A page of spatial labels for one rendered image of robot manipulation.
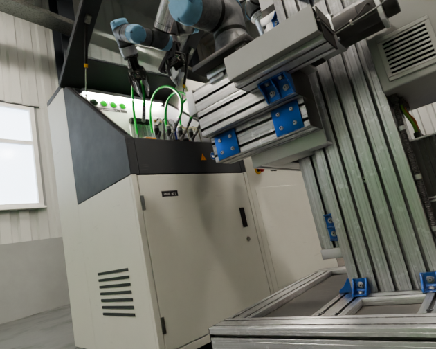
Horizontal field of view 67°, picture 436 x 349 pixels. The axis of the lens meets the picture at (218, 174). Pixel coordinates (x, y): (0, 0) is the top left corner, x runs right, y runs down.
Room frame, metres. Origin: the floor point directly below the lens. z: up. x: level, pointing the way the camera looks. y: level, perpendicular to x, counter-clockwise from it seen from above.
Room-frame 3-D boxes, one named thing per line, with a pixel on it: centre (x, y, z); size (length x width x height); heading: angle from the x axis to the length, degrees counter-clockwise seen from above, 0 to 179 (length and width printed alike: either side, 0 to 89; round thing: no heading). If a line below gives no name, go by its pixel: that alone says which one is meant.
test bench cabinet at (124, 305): (1.74, 0.30, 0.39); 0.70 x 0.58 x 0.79; 135
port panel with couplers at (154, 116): (2.08, 0.29, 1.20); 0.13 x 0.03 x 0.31; 135
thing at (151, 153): (1.55, 0.11, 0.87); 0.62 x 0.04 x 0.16; 135
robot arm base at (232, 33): (1.04, -0.14, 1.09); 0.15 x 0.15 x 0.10
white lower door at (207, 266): (1.54, 0.10, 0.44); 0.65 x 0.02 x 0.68; 135
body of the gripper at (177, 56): (1.52, 0.09, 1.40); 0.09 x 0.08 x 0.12; 45
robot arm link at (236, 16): (1.04, -0.14, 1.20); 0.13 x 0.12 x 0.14; 132
